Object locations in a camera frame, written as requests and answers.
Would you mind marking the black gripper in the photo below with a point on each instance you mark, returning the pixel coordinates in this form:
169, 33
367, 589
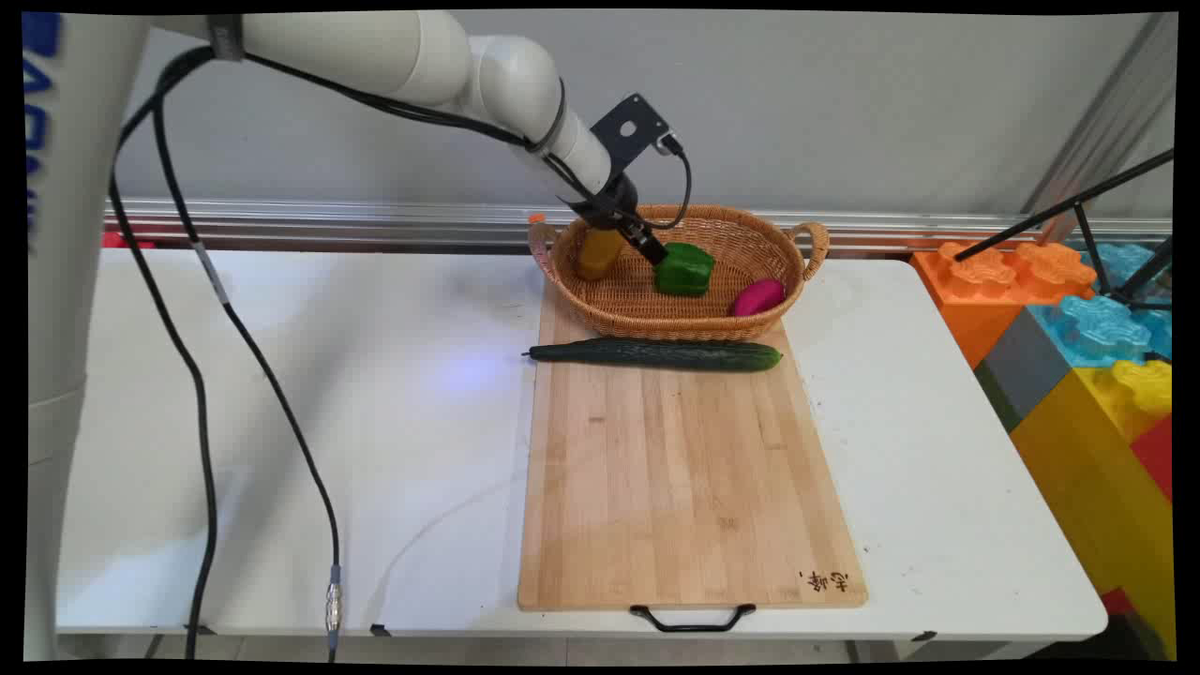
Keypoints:
611, 202

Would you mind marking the long dark green cucumber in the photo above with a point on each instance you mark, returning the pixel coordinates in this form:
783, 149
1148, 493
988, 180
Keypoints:
656, 354

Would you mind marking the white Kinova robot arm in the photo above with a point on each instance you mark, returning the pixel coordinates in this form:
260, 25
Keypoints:
375, 56

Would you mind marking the orange yellow bottle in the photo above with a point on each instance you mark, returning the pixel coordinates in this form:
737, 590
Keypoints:
598, 255

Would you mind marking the green bell pepper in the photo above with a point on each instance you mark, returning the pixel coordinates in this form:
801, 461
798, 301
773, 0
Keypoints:
684, 272

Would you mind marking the woven wicker basket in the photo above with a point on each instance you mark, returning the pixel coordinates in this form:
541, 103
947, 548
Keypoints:
656, 314

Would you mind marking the magenta eggplant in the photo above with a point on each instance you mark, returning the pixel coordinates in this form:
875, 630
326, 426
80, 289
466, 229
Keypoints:
757, 298

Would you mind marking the wooden cutting board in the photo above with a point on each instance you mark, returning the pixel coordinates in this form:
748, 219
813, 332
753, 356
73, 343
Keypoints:
684, 487

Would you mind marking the orange toy block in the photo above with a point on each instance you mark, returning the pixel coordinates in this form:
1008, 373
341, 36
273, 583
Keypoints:
975, 300

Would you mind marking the grey toy block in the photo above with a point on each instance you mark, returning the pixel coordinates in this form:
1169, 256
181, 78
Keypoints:
1022, 370

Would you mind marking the black tripod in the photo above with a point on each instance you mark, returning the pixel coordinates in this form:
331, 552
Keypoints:
1078, 199

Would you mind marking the blue toy block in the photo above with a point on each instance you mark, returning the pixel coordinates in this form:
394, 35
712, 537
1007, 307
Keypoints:
1102, 323

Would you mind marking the yellow toy block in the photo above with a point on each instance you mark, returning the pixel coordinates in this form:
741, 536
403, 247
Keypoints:
1097, 487

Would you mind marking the red toy block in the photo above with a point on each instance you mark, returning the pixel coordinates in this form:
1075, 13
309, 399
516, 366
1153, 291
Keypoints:
1155, 459

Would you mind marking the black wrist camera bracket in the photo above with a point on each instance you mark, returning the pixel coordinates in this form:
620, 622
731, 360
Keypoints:
630, 129

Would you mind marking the aluminium rail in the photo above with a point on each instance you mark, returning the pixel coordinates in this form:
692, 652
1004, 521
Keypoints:
375, 221

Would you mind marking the aluminium post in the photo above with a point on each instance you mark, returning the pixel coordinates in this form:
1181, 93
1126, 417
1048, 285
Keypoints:
1116, 103

